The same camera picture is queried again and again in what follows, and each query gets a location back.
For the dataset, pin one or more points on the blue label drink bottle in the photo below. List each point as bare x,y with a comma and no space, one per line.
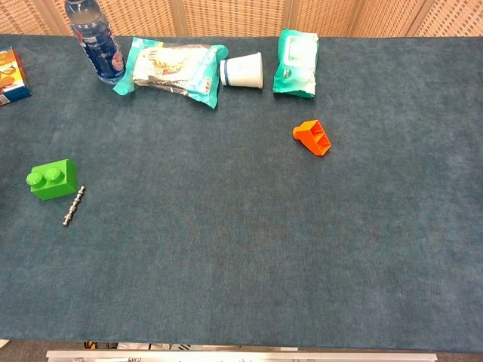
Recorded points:
100,49

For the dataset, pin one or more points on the woven wicker folding screen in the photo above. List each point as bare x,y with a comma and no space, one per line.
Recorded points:
234,15

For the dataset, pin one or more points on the orange and blue carton box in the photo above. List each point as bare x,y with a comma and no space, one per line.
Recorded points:
11,83

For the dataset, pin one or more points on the white paper cup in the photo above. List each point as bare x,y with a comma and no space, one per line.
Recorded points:
245,71

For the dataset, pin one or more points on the beaded silver metal rod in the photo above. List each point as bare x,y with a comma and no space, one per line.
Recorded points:
74,206

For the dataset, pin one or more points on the teal wet wipes pack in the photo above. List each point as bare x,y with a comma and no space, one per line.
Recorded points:
296,71

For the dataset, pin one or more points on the orange toy brick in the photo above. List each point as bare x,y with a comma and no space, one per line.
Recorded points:
307,137

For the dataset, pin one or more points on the aluminium profile rail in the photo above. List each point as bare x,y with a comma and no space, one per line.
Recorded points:
241,356

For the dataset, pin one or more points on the green toy brick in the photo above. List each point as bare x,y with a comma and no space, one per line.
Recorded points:
56,186

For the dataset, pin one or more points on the dark blue felt table cover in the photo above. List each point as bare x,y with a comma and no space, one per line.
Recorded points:
241,245

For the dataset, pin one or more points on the teal and silver snack bag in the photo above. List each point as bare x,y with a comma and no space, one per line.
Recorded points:
170,68

